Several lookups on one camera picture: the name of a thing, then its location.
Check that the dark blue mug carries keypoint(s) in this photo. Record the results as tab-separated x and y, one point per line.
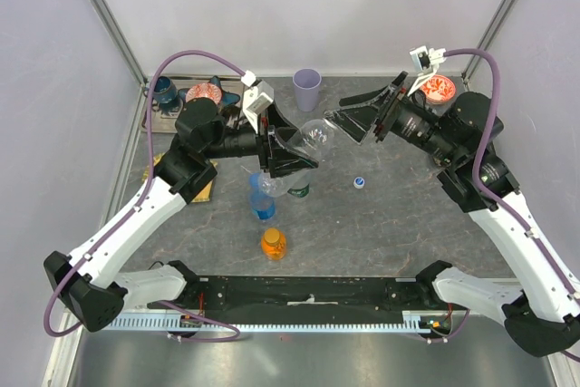
164	90

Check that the metal tray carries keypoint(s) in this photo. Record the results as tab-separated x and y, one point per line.
164	115

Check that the red patterned bowl left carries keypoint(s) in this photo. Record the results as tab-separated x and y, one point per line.
204	90

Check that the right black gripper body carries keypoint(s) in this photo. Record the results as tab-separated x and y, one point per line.
390	106

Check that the blue label water bottle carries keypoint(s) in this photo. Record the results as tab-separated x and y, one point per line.
261	205

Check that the green label water bottle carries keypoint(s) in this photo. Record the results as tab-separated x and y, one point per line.
300	189

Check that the slotted cable duct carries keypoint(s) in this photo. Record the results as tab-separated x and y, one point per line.
173	322

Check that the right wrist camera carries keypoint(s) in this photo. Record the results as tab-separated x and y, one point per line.
427	62

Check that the blue white bottle cap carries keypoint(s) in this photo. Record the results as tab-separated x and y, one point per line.
359	182

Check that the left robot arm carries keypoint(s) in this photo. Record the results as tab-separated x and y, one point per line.
89	281

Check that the orange juice bottle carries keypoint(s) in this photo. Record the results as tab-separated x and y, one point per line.
273	244

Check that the red patterned bowl right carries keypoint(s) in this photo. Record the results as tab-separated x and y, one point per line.
438	89

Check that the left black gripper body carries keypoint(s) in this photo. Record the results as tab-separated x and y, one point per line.
265	148

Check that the purple plastic cup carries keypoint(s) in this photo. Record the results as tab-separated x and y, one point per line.
307	84

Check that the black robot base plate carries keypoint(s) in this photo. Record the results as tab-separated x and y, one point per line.
307	300

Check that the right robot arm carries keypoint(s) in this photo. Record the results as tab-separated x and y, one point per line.
542	315

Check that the yellow bamboo mat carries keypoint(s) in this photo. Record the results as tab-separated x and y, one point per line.
203	196

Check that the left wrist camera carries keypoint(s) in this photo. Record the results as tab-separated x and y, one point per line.
258	96

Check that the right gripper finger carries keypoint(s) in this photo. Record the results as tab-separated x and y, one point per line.
373	98
357	122

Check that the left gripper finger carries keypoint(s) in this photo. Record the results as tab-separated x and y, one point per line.
284	127
285	156

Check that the blue star-shaped dish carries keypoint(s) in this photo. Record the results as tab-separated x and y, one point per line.
228	107

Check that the clear plastic bottle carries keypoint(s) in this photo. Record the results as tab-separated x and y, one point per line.
318	140

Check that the red patterned bowl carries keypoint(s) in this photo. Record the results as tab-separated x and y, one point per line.
438	89
204	90

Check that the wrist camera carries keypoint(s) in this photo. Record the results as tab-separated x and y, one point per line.
427	62
258	96

